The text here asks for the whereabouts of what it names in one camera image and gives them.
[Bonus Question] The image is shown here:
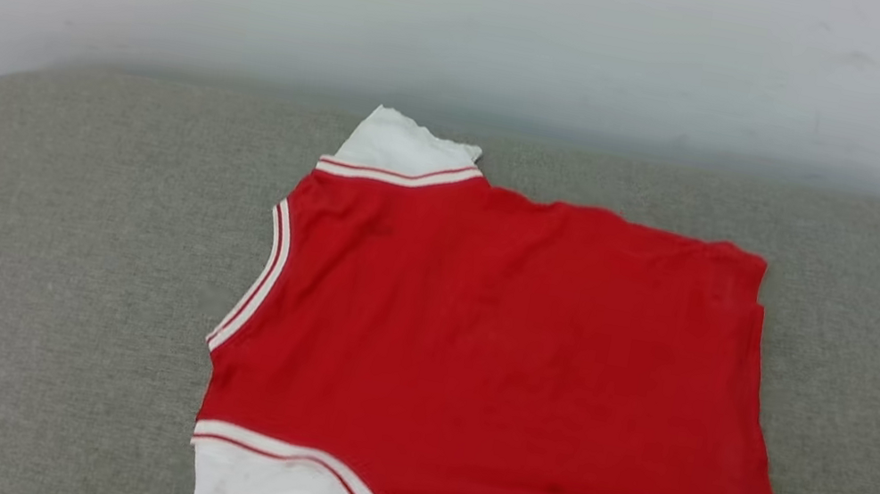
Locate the red and white t-shirt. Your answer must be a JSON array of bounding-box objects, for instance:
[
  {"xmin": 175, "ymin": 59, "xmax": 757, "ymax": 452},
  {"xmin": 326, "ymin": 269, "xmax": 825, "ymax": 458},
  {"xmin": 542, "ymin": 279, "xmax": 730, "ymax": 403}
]
[{"xmin": 166, "ymin": 79, "xmax": 859, "ymax": 494}]

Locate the grey fabric sofa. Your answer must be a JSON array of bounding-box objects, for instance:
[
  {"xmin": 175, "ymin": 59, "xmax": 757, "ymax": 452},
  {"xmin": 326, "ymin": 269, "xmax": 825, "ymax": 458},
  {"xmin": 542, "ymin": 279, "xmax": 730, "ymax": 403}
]
[{"xmin": 0, "ymin": 41, "xmax": 880, "ymax": 494}]

